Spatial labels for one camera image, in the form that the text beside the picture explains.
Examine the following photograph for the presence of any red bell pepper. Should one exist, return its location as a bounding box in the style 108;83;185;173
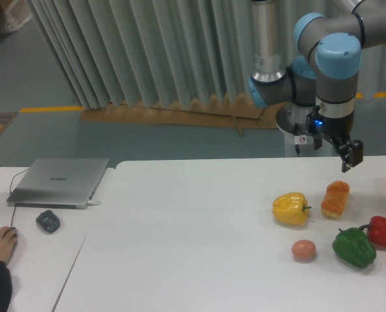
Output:
359;216;386;247

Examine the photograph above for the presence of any brown egg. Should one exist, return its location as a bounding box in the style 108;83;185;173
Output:
291;240;316;261

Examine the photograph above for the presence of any black mouse cable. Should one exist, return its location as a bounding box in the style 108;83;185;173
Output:
0;164;31;228

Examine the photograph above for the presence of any black computer mouse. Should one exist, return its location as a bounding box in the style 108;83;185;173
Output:
5;227;18;255

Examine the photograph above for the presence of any orange bread loaf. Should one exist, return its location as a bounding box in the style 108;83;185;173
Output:
321;181;350;219

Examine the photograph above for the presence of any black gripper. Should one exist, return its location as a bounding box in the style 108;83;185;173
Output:
305;105;363;172

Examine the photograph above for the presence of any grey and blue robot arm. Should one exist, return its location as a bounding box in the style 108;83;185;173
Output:
248;1;386;172

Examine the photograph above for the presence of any green bell pepper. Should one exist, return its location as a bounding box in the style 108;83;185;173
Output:
332;227;376;269

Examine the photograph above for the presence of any white laptop cable plug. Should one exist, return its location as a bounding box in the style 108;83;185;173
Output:
87;201;101;207

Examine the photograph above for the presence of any clear plastic bag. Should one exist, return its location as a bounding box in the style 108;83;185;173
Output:
0;0;32;34

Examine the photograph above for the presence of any silver closed laptop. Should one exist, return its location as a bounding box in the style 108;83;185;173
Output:
6;158;109;209

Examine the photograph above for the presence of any yellow bell pepper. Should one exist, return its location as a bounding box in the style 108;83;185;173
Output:
272;192;311;226

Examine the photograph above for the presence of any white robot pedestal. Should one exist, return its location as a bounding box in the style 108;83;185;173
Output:
276;101;335;157

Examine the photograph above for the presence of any pale green pleated curtain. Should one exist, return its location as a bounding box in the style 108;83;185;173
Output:
23;0;386;111

